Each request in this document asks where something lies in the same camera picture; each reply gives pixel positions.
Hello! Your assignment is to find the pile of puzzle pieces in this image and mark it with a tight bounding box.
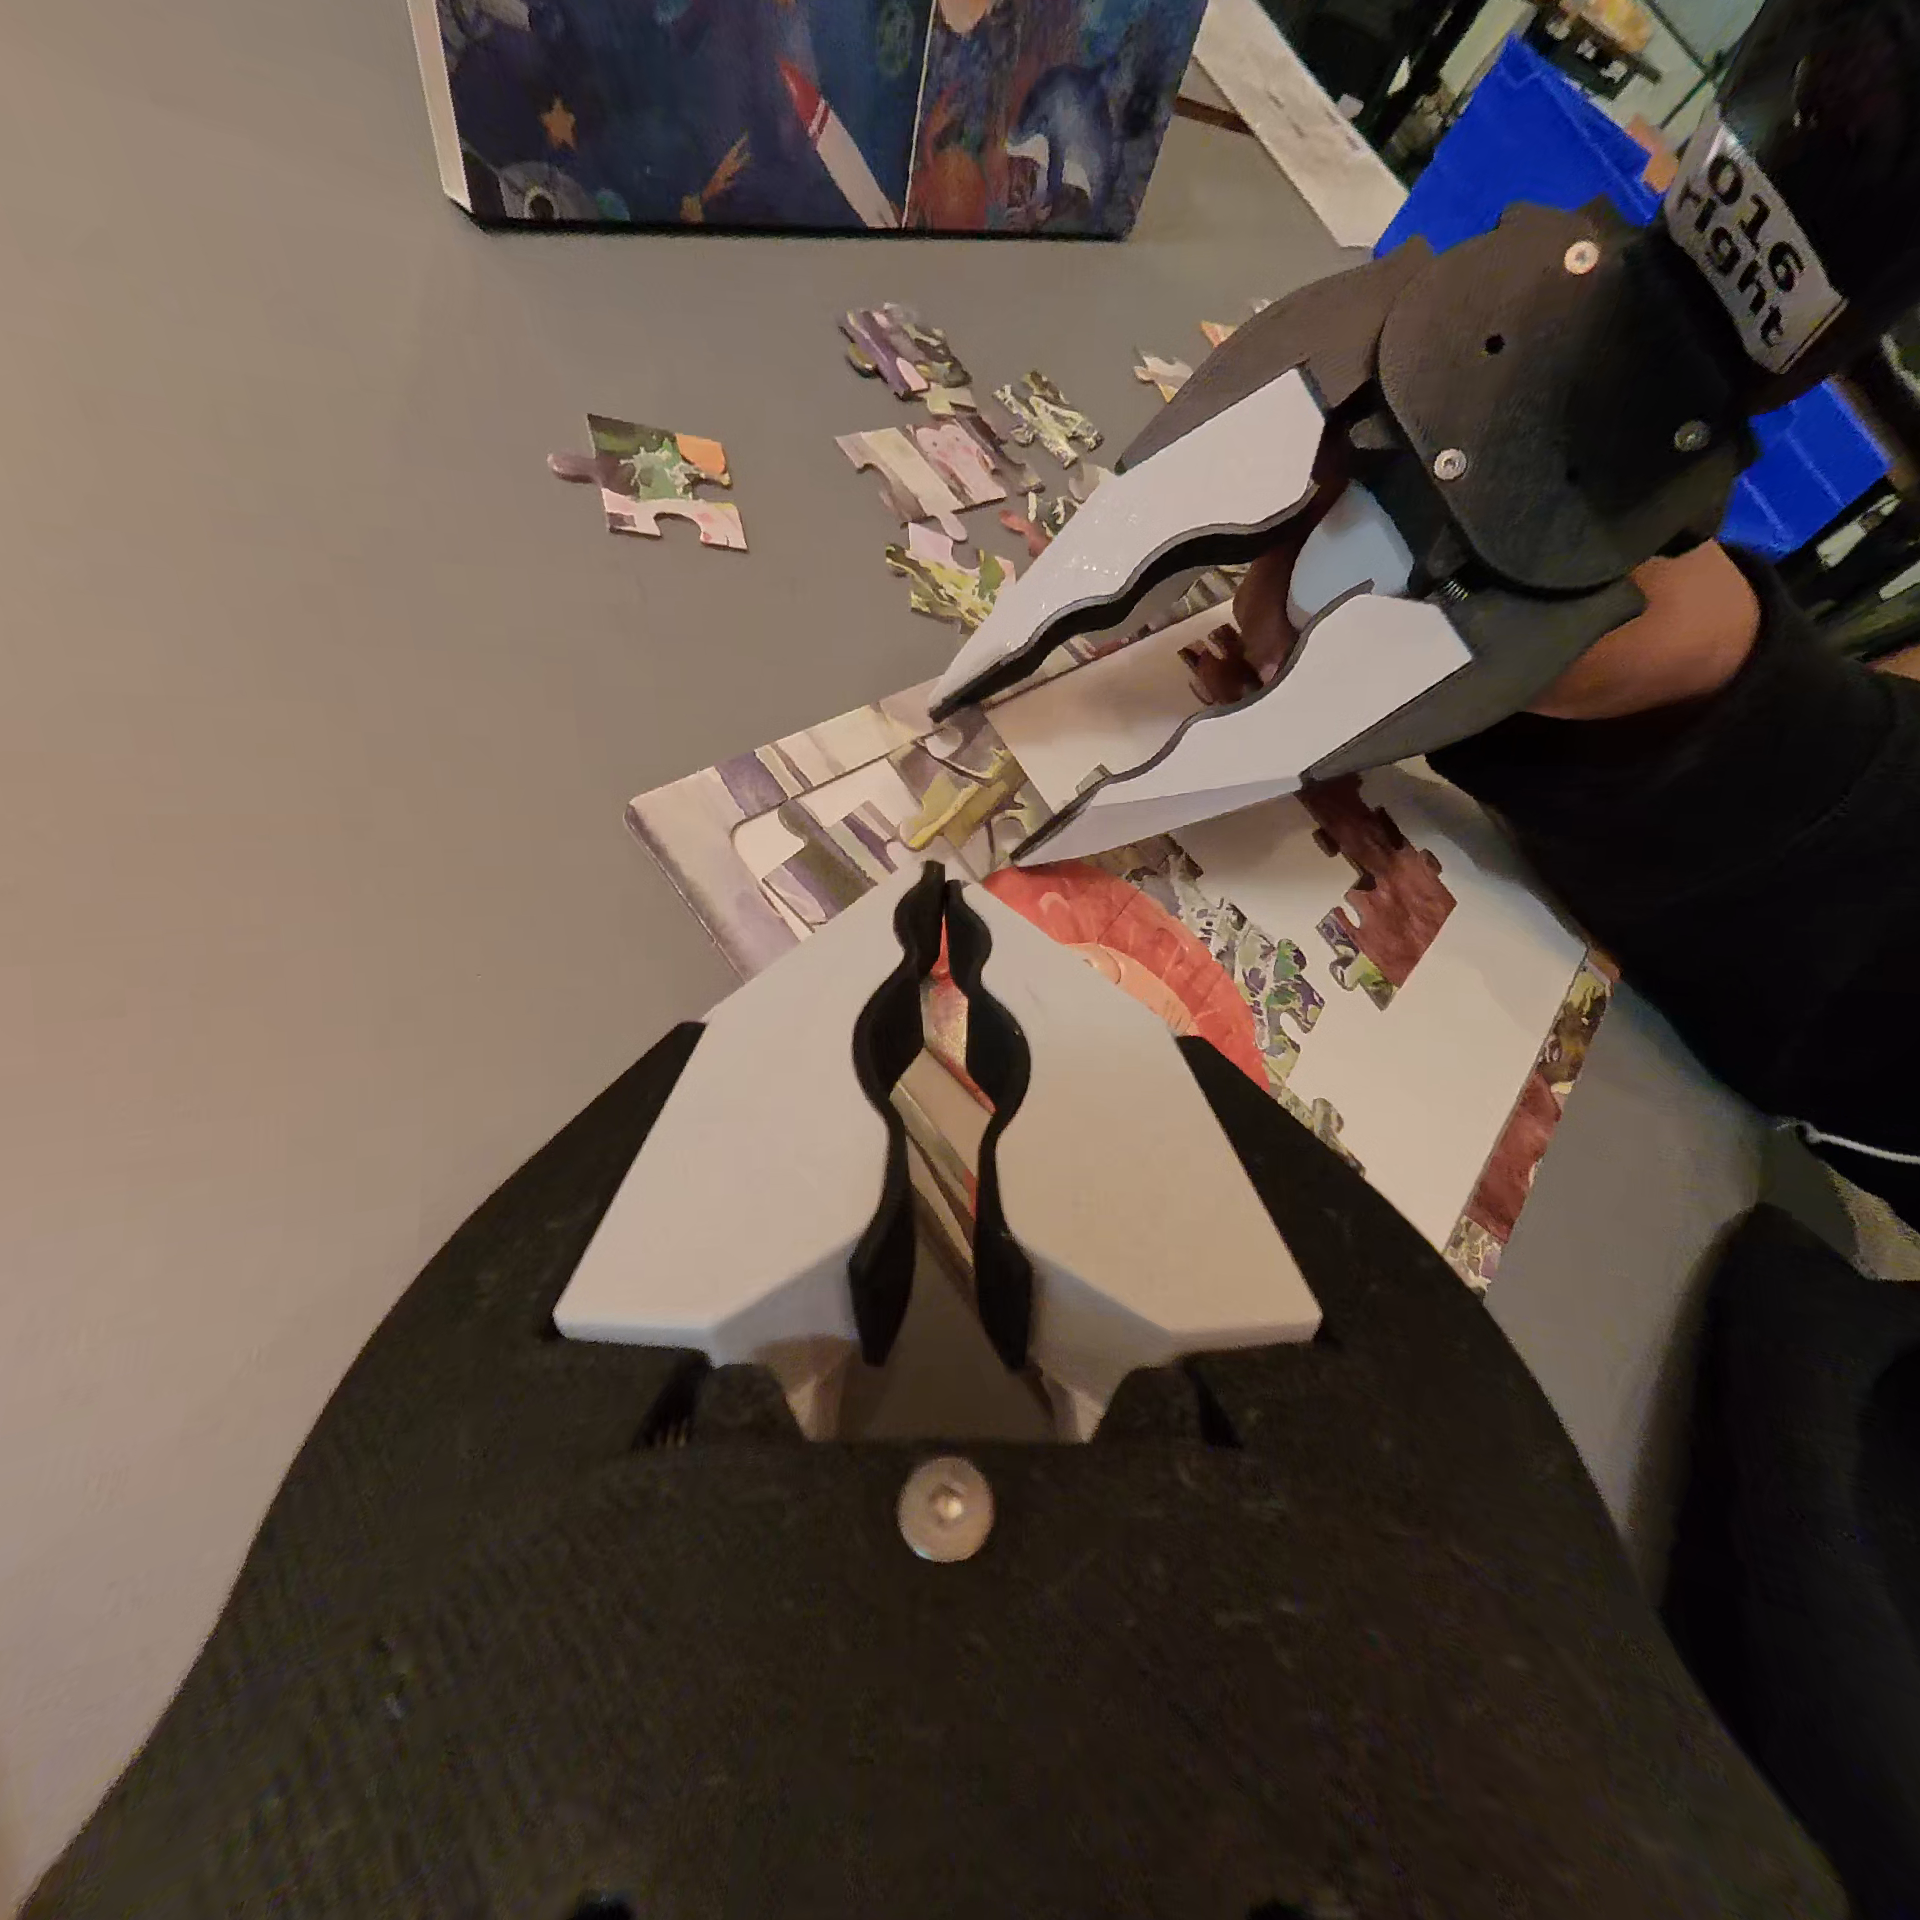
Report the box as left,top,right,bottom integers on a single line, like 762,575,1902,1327
835,298,1279,633

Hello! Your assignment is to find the orange corner puzzle piece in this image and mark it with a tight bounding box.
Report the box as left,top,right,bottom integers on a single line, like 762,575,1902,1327
546,413,750,552

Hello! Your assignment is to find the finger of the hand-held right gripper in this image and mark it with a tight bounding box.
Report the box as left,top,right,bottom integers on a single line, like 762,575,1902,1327
1009,577,1480,867
929,362,1336,723

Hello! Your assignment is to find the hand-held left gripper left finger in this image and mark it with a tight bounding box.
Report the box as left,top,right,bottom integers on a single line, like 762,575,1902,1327
551,859,951,1443

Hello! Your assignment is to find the space print puzzle box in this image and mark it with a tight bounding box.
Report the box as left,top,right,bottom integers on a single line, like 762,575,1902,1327
407,0,1209,240

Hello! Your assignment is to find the person's right hand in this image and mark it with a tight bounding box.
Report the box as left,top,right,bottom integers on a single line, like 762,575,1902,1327
1230,525,1767,723

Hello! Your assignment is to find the joined brown bear puzzle section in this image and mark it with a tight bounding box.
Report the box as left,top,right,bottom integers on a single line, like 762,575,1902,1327
1178,622,1461,1010

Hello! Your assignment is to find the lion jigsaw puzzle board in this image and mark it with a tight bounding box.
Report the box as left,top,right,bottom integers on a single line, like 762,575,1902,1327
627,599,1614,1295

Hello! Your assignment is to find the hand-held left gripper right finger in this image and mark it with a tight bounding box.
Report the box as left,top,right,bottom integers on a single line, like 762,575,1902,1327
945,878,1326,1443

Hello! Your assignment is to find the person's right forearm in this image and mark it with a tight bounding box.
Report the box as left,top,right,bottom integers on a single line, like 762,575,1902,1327
1425,545,1920,1186

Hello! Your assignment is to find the dark green white puzzle piece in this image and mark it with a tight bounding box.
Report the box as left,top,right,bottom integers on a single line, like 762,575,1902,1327
990,370,1106,470

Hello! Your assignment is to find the blue bin with white label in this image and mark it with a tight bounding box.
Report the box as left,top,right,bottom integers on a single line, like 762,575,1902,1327
1371,31,1895,560

